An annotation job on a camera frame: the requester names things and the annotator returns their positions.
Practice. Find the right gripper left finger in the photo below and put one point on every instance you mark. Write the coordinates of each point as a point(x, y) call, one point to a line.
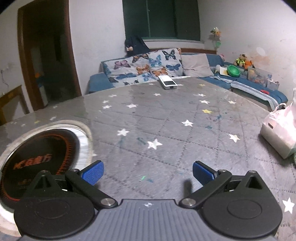
point(84, 182)

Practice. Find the teddy bear plush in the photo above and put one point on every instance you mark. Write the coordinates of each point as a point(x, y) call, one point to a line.
point(243, 62)

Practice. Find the round induction cooker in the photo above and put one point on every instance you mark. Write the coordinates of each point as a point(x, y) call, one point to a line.
point(55, 147)

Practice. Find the green bowl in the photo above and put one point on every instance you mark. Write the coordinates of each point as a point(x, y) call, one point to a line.
point(233, 71)

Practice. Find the white small device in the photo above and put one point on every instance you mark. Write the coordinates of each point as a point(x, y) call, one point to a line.
point(167, 83)

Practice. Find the blue sofa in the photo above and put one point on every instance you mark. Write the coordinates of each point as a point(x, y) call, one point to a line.
point(100, 82)

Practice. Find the clear toy storage box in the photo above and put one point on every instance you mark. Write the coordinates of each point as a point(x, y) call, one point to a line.
point(258, 76)

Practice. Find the wooden side table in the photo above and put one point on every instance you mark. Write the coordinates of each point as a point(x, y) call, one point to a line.
point(13, 105)

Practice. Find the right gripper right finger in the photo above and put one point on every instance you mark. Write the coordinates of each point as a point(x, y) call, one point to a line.
point(212, 182)

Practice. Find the white plastic bag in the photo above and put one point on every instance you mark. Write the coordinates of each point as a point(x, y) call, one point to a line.
point(278, 129)

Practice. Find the grey star patterned mat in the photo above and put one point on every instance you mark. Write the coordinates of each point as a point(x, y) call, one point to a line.
point(148, 139)

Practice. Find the grey pillow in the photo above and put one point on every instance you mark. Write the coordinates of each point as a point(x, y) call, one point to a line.
point(196, 65)

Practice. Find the black bag on sofa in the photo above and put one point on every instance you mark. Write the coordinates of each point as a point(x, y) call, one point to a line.
point(135, 46)

